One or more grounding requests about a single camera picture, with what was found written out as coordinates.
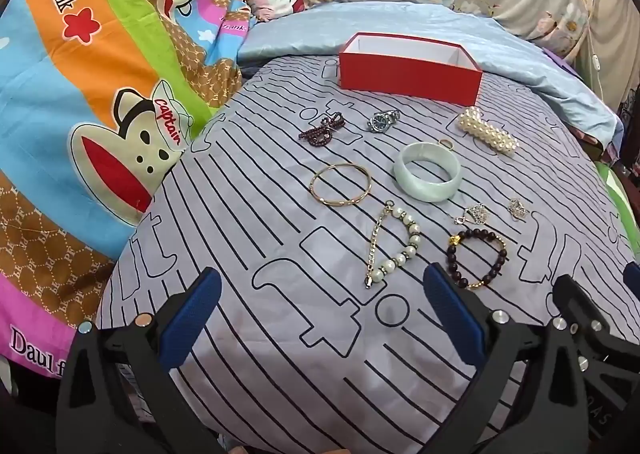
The silver wrist watch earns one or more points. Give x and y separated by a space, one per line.
381 121

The purple cloth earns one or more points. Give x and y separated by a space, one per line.
557 59

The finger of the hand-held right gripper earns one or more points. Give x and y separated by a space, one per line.
575 301
632 276

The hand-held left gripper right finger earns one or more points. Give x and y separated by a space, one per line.
457 319

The red cardboard box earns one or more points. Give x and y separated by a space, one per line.
410 77

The colourful cartoon monkey blanket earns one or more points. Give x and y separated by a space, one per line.
75 59

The beige curtain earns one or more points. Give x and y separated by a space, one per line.
612 34

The green cloth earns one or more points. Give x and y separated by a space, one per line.
617 194

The crown rhinestone brooch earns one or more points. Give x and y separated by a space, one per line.
472 213
517 208

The thin gold bangle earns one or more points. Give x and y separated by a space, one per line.
312 184

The pearl hair clip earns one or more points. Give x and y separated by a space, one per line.
487 130

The pale green jade bangle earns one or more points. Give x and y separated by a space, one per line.
410 179

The grey striped bedsheet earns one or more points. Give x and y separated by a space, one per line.
250 234

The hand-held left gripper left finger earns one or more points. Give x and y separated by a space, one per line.
192 314

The light blue quilt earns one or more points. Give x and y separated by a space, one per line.
300 29

